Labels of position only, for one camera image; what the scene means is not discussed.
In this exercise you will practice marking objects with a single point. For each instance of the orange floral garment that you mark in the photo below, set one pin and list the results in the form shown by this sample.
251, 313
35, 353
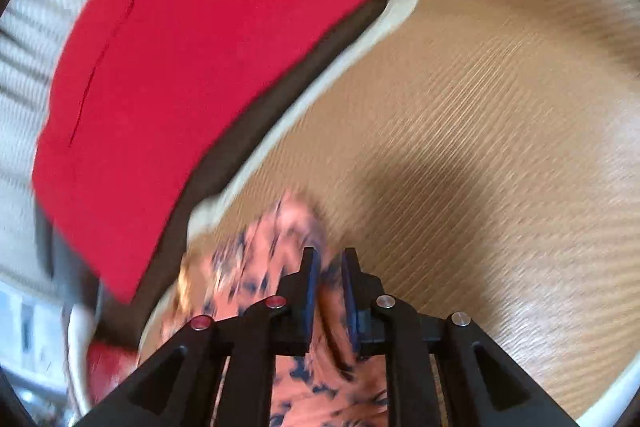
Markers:
290, 257

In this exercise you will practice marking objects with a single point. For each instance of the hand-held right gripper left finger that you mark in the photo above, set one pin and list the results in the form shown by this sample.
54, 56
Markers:
313, 287

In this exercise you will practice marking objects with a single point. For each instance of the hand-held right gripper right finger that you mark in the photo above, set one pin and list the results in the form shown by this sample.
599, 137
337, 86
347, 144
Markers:
350, 292

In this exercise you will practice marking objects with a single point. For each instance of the woven bamboo mat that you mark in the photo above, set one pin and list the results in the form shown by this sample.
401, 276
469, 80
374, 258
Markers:
475, 147

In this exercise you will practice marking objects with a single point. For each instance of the red printed box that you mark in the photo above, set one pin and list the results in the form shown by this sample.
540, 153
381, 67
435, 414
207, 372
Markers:
107, 364

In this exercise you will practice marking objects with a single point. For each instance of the red cushion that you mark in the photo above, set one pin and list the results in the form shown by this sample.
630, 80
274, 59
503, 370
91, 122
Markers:
190, 72

